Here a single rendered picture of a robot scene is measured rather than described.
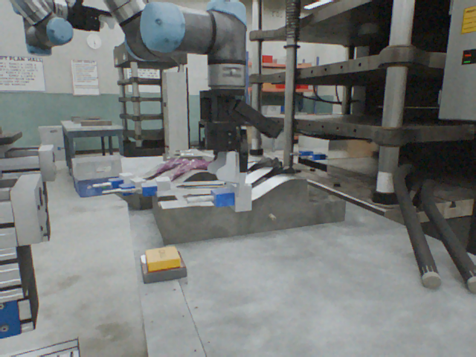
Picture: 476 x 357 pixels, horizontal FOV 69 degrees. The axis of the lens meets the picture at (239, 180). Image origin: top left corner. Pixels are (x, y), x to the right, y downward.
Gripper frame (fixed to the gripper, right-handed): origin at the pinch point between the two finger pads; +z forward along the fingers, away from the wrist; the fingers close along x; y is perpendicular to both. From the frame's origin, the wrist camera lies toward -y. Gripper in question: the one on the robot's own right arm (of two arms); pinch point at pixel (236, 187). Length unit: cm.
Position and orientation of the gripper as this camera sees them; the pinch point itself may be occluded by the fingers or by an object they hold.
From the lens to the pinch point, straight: 72.3
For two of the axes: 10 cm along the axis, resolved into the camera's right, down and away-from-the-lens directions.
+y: -9.4, 0.7, -3.3
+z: 0.0, 9.7, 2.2
